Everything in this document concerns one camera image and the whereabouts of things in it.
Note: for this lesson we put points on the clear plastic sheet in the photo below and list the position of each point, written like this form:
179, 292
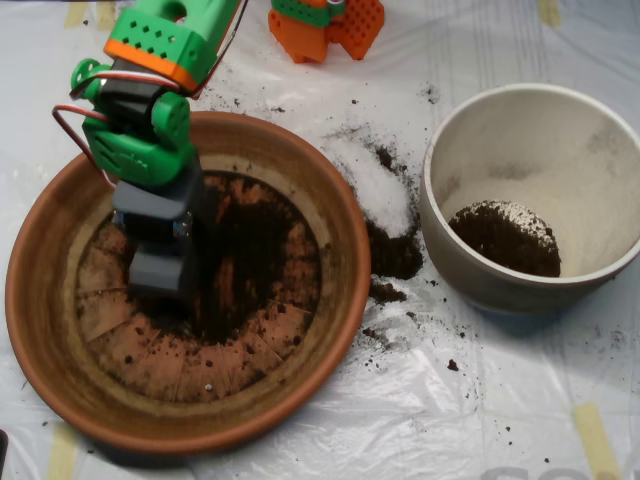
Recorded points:
450, 425

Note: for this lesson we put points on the dark object at edge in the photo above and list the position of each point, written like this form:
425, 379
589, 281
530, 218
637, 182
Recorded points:
3, 450

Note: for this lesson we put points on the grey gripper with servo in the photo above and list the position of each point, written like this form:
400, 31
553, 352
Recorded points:
156, 199

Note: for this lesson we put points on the white ceramic pot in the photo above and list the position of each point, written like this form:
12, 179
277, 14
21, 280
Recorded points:
500, 295

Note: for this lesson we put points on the orange robot base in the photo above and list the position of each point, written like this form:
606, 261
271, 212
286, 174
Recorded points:
310, 45

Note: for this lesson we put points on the terracotta saucer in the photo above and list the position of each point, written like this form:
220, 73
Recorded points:
50, 325

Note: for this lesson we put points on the dark soil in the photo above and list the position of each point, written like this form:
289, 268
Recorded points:
240, 260
500, 245

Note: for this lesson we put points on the spilled soil heap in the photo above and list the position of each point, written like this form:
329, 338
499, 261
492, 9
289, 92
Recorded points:
395, 255

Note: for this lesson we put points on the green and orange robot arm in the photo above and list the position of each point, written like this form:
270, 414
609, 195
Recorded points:
135, 155

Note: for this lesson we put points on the beige masking tape strip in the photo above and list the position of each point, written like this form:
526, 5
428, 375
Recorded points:
595, 440
549, 12
104, 17
62, 455
75, 15

